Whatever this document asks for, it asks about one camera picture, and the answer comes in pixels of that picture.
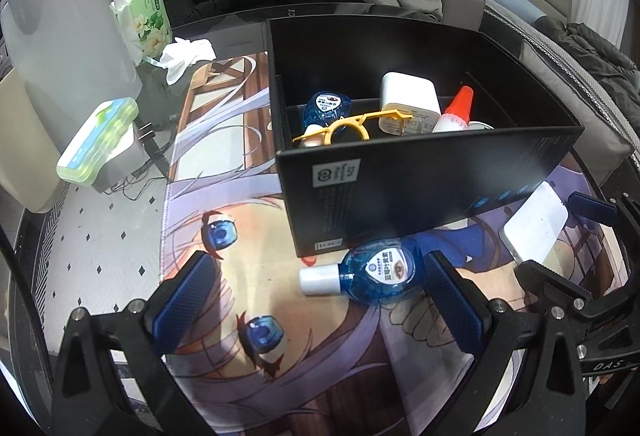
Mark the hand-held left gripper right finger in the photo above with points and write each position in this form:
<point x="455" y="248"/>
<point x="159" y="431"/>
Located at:
<point x="452" y="306"/>

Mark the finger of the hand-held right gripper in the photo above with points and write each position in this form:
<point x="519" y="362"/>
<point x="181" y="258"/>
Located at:
<point x="610" y="331"/>
<point x="592" y="208"/>

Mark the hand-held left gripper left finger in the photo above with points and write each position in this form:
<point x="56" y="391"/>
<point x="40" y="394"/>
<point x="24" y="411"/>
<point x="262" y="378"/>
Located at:
<point x="182" y="301"/>

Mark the white power bank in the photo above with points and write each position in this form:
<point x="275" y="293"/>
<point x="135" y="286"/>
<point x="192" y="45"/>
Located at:
<point x="535" y="223"/>

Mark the blue eye drop bottle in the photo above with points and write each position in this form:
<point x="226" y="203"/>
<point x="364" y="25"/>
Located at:
<point x="322" y="108"/>
<point x="375" y="271"/>

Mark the black cardboard box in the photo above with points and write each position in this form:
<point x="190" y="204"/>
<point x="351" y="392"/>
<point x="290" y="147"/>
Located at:
<point x="400" y="196"/>

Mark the white red-capped glue bottle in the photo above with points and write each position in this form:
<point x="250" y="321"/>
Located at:
<point x="452" y="115"/>

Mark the yellow plastic tool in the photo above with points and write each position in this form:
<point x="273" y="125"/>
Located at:
<point x="345" y="128"/>

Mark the grey cushion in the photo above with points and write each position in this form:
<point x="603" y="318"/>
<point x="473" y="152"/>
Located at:
<point x="590" y="125"/>

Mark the printed cartoon desk mat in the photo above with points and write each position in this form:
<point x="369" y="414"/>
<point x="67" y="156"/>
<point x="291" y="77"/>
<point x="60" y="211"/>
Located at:
<point x="300" y="366"/>

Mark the dark green puffer jacket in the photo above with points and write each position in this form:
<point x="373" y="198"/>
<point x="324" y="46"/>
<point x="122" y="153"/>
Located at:
<point x="600" y="60"/>

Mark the green plastic case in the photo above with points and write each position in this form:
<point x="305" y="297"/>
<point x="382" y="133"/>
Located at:
<point x="95" y="140"/>

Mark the white charger block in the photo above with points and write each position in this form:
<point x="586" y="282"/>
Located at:
<point x="407" y="95"/>

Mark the beige padded panel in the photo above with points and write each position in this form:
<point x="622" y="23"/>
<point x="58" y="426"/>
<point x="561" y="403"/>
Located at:
<point x="25" y="150"/>

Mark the crumpled white tissue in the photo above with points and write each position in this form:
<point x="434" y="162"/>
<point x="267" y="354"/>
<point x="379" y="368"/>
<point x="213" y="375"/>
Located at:
<point x="185" y="53"/>

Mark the green tissue pack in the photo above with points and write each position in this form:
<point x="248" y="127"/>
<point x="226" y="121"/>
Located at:
<point x="145" y="18"/>

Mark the white bin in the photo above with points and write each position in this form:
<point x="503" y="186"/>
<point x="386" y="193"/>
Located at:
<point x="60" y="30"/>

